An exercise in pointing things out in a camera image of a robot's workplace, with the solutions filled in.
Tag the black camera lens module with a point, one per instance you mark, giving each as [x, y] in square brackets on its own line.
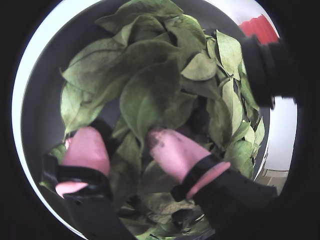
[270, 70]

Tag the pink-tipped black gripper finger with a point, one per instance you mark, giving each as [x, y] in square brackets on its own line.
[85, 150]
[180, 155]

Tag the green dried leaf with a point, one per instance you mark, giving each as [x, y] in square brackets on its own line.
[160, 205]
[200, 67]
[112, 65]
[228, 55]
[187, 35]
[72, 105]
[58, 152]
[220, 120]
[140, 11]
[157, 177]
[240, 155]
[147, 100]
[247, 92]
[259, 132]
[127, 160]
[233, 105]

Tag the red ribbed plastic container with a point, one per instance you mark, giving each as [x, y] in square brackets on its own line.
[257, 27]

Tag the grey bowl with white rim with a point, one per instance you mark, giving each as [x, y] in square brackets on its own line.
[42, 100]

